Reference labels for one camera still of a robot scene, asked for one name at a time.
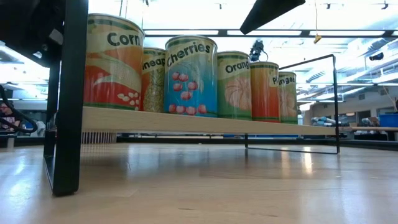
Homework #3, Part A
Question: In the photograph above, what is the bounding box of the light blue rolled bundle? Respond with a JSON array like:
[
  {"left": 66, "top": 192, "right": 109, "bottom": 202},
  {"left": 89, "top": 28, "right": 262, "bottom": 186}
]
[{"left": 310, "top": 116, "right": 336, "bottom": 126}]

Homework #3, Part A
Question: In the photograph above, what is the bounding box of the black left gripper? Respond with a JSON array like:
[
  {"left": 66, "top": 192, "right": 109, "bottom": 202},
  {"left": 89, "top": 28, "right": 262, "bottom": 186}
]
[{"left": 0, "top": 0, "right": 67, "bottom": 68}]

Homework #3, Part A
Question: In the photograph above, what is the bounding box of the black overhead camera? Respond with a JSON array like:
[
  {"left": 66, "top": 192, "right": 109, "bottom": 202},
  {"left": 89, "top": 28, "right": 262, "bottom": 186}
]
[{"left": 248, "top": 39, "right": 269, "bottom": 62}]

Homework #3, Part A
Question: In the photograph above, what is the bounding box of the cherries label can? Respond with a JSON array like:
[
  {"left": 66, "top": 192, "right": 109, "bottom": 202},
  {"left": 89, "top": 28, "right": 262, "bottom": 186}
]
[{"left": 163, "top": 35, "right": 218, "bottom": 118}]

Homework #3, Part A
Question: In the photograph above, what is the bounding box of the black cable loop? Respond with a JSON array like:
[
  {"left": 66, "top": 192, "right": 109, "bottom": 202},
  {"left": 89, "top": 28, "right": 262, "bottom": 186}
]
[{"left": 0, "top": 84, "right": 39, "bottom": 134}]

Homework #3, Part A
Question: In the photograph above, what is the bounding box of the wooden background table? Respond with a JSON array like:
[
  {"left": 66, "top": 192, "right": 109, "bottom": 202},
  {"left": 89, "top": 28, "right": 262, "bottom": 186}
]
[{"left": 341, "top": 126, "right": 398, "bottom": 133}]

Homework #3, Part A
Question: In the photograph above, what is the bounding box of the corn label can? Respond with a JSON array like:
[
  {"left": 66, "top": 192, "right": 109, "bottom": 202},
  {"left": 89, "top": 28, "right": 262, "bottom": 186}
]
[{"left": 83, "top": 12, "right": 146, "bottom": 111}]

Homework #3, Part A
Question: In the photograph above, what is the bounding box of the orange label can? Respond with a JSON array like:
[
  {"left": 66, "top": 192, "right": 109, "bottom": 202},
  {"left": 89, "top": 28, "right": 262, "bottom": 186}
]
[
  {"left": 277, "top": 71, "right": 299, "bottom": 125},
  {"left": 216, "top": 50, "right": 252, "bottom": 121}
]

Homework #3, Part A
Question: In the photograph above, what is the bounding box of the person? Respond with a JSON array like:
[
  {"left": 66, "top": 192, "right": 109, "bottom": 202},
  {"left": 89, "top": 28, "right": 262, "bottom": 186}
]
[{"left": 0, "top": 102, "right": 22, "bottom": 131}]

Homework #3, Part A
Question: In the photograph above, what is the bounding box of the wooden shelf with black frame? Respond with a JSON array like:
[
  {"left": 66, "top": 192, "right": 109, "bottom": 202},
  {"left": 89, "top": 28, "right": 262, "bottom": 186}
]
[{"left": 43, "top": 0, "right": 340, "bottom": 197}]

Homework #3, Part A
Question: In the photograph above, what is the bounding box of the pineapple label can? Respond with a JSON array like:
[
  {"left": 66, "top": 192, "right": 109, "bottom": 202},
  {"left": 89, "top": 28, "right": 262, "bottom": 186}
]
[
  {"left": 249, "top": 61, "right": 280, "bottom": 124},
  {"left": 141, "top": 47, "right": 167, "bottom": 113}
]

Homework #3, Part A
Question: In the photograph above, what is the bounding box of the blue storage bin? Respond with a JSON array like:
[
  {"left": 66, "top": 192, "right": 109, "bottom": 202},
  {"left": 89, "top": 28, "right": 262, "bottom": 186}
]
[{"left": 378, "top": 113, "right": 398, "bottom": 128}]

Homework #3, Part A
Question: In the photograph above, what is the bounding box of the black overhead light bar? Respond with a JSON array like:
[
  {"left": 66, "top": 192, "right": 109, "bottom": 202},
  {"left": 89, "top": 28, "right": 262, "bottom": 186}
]
[{"left": 144, "top": 29, "right": 398, "bottom": 39}]

